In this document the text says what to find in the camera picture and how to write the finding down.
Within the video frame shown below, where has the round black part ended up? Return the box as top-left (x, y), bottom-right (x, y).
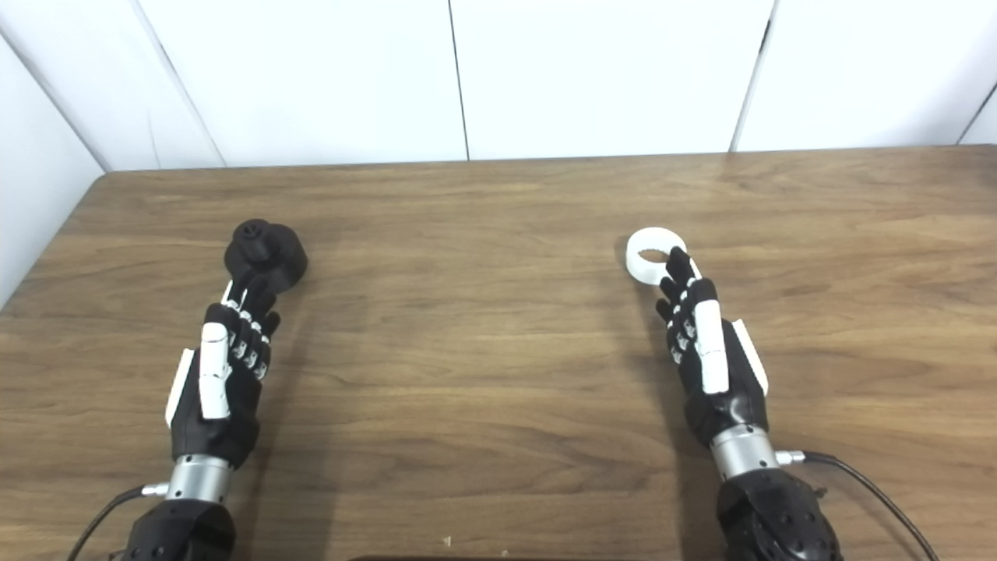
top-left (224, 220), bottom-right (308, 293)

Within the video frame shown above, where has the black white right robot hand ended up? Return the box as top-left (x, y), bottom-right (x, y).
top-left (656, 245), bottom-right (780, 482)

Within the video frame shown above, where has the white ring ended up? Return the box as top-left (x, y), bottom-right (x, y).
top-left (626, 228), bottom-right (688, 285)

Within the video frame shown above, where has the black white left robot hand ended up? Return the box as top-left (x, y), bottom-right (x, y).
top-left (165, 269), bottom-right (281, 503)

